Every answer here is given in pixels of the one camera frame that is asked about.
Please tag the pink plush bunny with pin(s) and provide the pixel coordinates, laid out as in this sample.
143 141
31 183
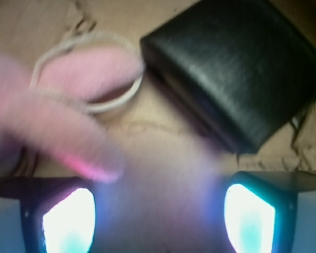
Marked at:
50 109

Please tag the black leather wallet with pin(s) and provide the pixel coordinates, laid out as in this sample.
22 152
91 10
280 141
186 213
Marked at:
240 66

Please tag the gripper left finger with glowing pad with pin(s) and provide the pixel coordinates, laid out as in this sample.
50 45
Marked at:
46 214

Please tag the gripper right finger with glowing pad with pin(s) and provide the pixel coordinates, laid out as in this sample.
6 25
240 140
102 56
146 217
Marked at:
271 211

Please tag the brown crumpled paper bag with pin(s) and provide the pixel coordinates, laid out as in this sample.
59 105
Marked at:
153 131

